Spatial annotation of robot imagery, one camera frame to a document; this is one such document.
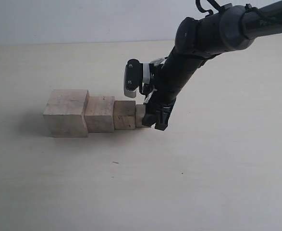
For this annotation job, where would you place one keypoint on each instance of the third largest wooden cube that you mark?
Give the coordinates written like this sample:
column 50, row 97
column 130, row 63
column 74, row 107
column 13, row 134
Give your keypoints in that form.
column 124, row 115

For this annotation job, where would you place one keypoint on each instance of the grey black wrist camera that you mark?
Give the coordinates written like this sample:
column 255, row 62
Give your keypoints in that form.
column 137, row 75

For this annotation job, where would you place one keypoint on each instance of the second largest wooden cube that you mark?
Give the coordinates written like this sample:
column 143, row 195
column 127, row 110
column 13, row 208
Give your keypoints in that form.
column 99, row 114

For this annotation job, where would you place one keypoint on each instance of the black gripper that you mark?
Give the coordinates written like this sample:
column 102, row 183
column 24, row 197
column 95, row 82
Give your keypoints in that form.
column 166, row 78

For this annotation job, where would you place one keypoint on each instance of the smallest wooden cube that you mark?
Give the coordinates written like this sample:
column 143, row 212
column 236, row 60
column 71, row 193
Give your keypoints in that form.
column 140, row 111

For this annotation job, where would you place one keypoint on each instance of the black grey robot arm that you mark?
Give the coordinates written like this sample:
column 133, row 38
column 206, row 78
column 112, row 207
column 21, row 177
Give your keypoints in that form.
column 232, row 28

